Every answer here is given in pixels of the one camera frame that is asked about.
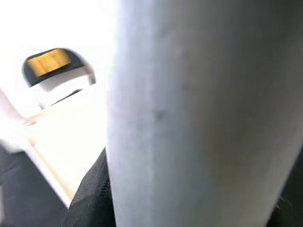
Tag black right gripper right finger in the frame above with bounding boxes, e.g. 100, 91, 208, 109
268, 165, 303, 227

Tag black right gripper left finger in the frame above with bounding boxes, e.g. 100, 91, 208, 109
60, 146, 116, 227

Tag white plastic table leg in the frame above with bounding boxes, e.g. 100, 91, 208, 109
105, 0, 303, 227

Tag white plastic children table top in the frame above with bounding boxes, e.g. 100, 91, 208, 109
0, 89, 112, 209

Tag black folding chair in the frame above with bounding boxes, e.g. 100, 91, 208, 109
22, 47, 97, 107

